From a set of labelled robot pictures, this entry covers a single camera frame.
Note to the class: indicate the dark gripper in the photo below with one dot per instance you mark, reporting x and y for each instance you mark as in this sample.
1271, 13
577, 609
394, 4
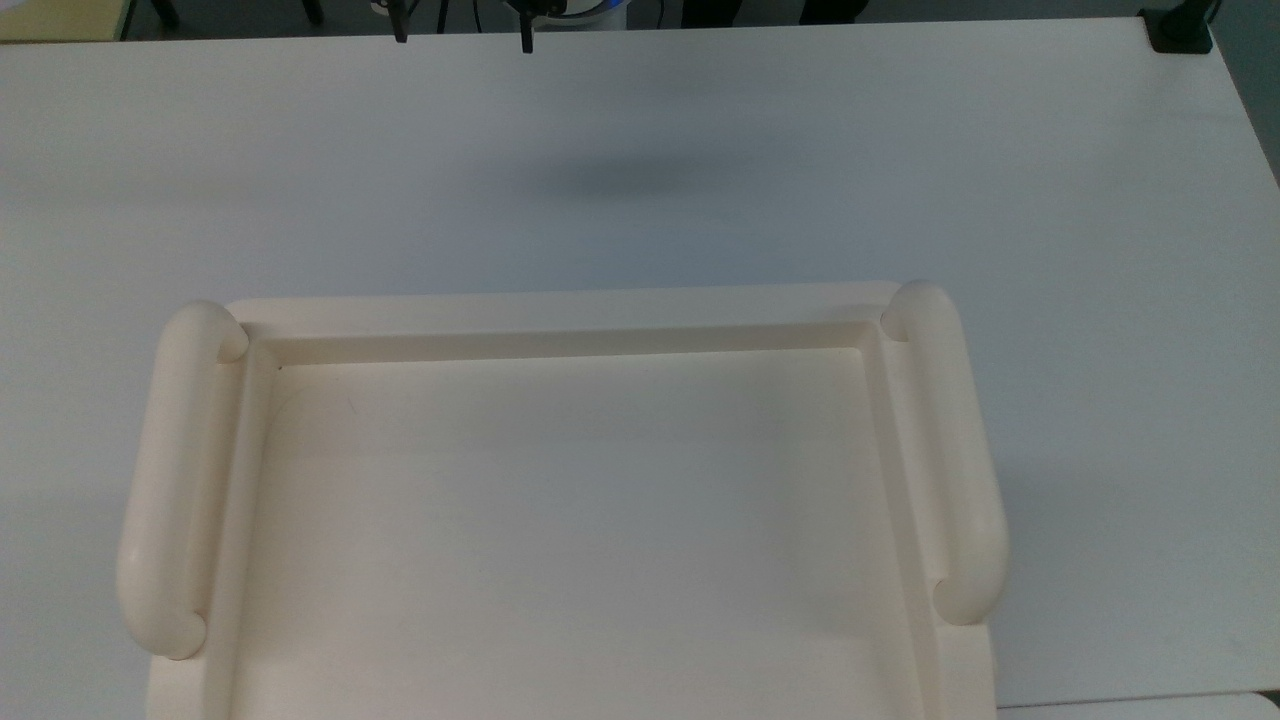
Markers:
540, 5

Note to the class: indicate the cream plastic cabinet body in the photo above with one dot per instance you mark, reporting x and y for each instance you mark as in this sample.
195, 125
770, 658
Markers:
570, 520

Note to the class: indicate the black chair leg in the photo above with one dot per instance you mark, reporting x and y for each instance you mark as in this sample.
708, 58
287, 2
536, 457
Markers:
312, 9
166, 10

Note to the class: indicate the yellow wooden table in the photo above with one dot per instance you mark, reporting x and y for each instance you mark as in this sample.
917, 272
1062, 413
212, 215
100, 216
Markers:
60, 18

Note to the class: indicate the black table clamp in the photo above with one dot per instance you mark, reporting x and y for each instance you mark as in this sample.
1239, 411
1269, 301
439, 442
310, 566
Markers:
1180, 28

